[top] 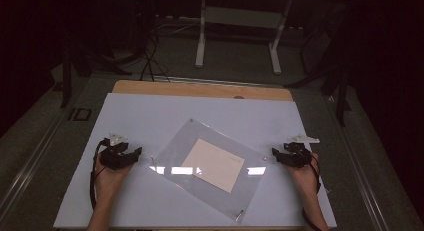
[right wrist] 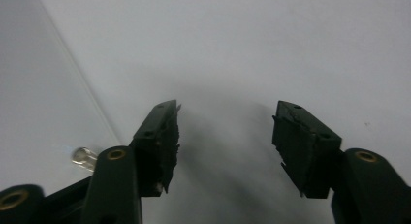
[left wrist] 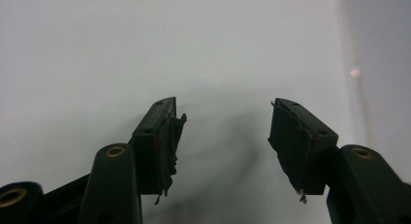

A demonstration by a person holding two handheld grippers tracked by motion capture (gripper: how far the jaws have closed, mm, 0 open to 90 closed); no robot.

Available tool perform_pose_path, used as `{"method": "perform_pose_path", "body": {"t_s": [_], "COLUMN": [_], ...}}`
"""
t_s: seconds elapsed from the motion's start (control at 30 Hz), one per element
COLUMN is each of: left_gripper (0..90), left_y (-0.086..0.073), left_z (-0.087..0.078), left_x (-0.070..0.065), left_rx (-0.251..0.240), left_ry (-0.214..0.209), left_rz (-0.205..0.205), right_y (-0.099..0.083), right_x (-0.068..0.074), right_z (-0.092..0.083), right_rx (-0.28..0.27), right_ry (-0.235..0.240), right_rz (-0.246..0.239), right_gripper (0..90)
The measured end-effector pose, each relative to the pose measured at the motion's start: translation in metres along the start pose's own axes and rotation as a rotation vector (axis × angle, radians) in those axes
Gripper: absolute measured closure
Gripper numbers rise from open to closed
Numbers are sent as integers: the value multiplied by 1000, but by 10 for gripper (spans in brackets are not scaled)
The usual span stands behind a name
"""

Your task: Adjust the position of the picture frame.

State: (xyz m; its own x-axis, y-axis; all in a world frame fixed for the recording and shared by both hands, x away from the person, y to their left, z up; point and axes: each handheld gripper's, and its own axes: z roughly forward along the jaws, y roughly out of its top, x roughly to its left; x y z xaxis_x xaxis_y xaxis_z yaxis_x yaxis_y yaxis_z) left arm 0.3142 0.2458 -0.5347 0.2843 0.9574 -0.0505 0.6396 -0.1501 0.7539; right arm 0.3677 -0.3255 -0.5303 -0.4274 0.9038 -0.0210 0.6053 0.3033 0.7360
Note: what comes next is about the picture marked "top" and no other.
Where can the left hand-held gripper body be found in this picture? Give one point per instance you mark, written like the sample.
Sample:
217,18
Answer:
113,157

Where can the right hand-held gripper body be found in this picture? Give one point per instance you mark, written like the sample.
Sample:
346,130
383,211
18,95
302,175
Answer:
298,154

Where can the clear acrylic frame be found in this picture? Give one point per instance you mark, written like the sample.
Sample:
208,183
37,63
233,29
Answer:
173,151

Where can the person's left hand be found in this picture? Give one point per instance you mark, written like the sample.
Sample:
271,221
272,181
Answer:
111,179

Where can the person's right hand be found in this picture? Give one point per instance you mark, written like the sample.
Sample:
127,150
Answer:
305,179

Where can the white table mat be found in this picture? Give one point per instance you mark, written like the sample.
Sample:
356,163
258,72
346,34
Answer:
150,117

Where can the black floor socket box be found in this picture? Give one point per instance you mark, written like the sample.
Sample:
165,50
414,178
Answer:
80,114

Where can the white paper sheet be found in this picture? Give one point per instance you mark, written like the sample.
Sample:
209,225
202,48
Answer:
213,166

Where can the dark metal stand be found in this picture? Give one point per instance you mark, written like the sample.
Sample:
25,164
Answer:
340,81
66,74

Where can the metal floor rail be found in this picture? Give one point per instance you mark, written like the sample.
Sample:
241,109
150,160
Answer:
360,171
30,164

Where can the white metal desk frame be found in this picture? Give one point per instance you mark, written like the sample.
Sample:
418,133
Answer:
240,17

